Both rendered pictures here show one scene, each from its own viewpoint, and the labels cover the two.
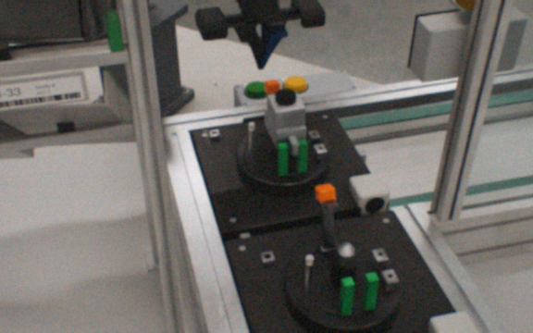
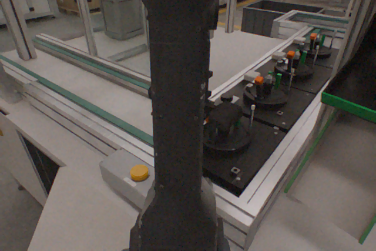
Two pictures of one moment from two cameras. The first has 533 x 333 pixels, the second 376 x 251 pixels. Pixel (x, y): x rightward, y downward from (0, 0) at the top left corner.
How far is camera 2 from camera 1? 1.26 m
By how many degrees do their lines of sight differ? 92
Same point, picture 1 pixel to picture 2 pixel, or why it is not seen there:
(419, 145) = (142, 127)
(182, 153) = (259, 184)
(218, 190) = (267, 147)
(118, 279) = not seen: hidden behind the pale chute
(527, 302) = not seen: hidden behind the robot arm
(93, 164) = not seen: outside the picture
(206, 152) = (249, 168)
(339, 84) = (121, 156)
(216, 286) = (302, 127)
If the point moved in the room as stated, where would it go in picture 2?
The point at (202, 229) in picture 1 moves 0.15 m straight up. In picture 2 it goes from (288, 146) to (302, 96)
